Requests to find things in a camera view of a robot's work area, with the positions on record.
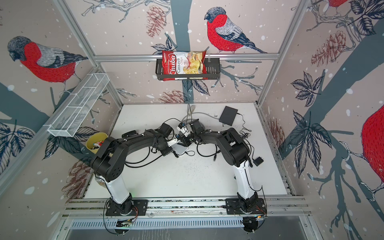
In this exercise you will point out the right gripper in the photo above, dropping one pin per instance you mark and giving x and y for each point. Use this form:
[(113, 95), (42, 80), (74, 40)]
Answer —
[(184, 141)]

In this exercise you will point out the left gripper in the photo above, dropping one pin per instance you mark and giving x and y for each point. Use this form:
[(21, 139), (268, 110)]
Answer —
[(167, 152)]

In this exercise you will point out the white small network switch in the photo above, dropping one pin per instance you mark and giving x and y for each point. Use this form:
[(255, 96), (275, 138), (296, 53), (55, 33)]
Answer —
[(179, 149)]

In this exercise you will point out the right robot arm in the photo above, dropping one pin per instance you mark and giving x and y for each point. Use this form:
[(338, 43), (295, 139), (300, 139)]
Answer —
[(234, 151)]

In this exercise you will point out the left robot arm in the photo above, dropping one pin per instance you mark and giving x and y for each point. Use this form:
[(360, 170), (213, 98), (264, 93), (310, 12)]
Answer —
[(109, 162)]

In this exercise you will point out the grey USB adapter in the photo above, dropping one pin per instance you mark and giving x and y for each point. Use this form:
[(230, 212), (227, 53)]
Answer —
[(191, 109)]

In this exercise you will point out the black stapler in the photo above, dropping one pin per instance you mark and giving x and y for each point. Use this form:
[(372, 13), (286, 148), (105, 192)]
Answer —
[(129, 134)]

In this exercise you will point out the red chips bag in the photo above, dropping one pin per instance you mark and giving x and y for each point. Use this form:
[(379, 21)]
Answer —
[(183, 63)]

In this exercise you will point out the right black power adapter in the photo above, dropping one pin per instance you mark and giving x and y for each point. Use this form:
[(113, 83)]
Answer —
[(257, 161)]

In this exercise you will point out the yellow cup with markers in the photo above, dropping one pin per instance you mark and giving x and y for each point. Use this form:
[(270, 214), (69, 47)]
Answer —
[(95, 141)]

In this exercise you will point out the black wire wall basket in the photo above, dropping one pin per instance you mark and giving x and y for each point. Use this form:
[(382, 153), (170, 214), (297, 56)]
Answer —
[(212, 66)]

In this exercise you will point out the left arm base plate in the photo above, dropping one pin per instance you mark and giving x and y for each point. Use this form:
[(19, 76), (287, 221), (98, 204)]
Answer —
[(128, 208)]

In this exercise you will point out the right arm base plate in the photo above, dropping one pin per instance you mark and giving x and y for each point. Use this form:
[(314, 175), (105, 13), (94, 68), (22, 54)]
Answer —
[(253, 206)]

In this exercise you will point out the white mesh wall shelf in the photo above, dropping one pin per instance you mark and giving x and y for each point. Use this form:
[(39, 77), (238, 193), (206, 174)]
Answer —
[(81, 101)]

